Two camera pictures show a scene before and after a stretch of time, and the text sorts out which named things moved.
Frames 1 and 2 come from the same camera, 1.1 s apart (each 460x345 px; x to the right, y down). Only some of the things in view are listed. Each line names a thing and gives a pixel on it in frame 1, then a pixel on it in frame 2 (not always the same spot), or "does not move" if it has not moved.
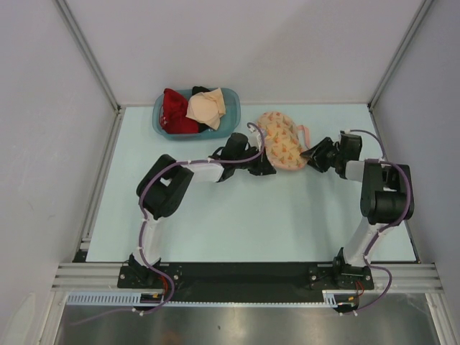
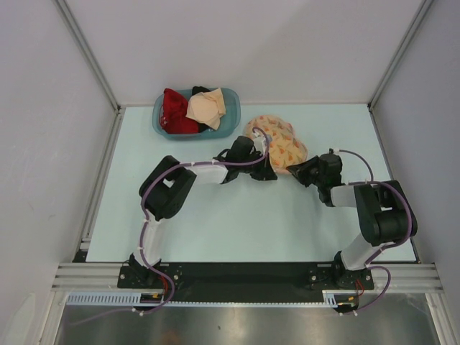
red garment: [174, 119] does not move
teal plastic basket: [228, 122] does not move
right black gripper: [320, 164] → [300, 170]
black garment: [199, 89] does not move
